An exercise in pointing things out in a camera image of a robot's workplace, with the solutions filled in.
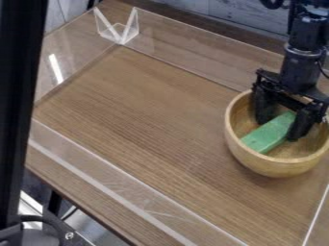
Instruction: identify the brown wooden bowl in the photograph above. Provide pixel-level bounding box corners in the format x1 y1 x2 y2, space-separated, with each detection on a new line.
224 90 329 178

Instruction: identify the black cable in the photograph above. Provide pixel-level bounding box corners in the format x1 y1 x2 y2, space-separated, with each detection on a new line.
18 214 66 246

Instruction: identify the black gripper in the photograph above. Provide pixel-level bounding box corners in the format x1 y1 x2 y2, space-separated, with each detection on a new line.
252 45 329 141

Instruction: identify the clear acrylic tray wall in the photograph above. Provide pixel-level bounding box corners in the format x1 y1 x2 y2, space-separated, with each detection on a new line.
27 2 329 246

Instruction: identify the green rectangular block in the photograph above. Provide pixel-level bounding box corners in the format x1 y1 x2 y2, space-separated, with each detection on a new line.
241 111 296 154

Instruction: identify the black table leg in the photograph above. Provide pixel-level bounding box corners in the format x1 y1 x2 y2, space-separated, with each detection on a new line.
48 191 63 216

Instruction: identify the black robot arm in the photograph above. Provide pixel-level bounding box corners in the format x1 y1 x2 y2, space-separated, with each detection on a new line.
252 0 329 141

